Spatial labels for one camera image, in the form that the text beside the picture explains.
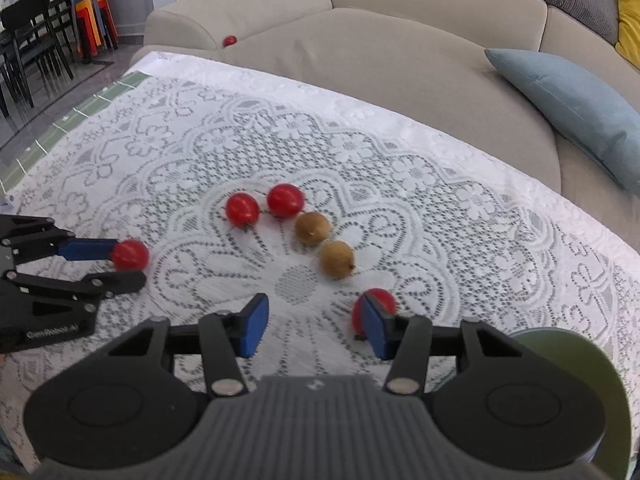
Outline stacked coloured plastic stools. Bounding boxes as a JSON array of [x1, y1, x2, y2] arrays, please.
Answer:
[[71, 0, 119, 63]]

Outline yellow cushion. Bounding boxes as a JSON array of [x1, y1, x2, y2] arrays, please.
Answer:
[[614, 0, 640, 68]]

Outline light blue pillow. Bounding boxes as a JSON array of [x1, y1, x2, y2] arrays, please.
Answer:
[[484, 47, 640, 191]]

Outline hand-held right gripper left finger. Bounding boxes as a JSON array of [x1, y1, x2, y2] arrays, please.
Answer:
[[107, 293, 271, 397]]

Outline brown kiwi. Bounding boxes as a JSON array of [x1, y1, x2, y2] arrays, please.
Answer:
[[319, 240, 357, 279], [294, 211, 331, 246]]

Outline black dining chair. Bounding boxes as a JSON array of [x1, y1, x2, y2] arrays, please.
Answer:
[[30, 0, 76, 81], [0, 7, 56, 111]]

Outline white lace tablecloth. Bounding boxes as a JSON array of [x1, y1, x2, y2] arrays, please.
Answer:
[[0, 50, 640, 480]]

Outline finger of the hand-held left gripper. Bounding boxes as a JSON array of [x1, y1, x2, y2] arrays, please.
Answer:
[[2, 269, 147, 307], [0, 215, 120, 265]]

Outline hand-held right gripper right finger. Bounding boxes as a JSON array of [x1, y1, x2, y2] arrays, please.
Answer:
[[361, 294, 526, 396]]

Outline green colander bowl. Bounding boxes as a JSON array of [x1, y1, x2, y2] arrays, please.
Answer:
[[512, 326, 632, 480]]

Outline beige sofa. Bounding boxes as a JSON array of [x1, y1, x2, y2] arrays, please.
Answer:
[[142, 0, 640, 196]]

